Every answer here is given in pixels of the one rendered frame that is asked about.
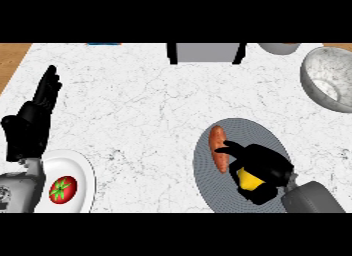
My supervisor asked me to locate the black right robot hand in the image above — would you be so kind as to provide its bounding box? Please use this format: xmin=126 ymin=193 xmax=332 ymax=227
xmin=213 ymin=140 xmax=295 ymax=206

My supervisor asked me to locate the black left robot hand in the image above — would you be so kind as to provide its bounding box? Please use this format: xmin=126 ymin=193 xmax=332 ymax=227
xmin=0 ymin=64 xmax=64 ymax=163

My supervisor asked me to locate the yellow lemon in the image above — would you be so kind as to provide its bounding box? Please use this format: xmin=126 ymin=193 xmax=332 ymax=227
xmin=235 ymin=167 xmax=267 ymax=192

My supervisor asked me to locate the grey round placemat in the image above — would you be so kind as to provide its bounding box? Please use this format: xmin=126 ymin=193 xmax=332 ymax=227
xmin=192 ymin=117 xmax=292 ymax=214

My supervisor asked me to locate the grey marbled bowl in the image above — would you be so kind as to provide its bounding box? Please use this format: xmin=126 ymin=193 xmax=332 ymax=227
xmin=298 ymin=46 xmax=352 ymax=114

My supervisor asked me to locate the orange sausage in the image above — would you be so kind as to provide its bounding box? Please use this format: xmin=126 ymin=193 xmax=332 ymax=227
xmin=207 ymin=125 xmax=230 ymax=175

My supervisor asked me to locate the white plate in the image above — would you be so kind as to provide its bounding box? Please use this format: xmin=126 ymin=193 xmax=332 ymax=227
xmin=33 ymin=149 xmax=98 ymax=214

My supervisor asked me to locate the red tomato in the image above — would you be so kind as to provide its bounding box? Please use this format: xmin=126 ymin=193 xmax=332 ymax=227
xmin=47 ymin=175 xmax=80 ymax=205

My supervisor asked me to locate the grey appliance with black frame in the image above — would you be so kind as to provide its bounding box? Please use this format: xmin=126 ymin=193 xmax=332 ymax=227
xmin=165 ymin=43 xmax=248 ymax=66

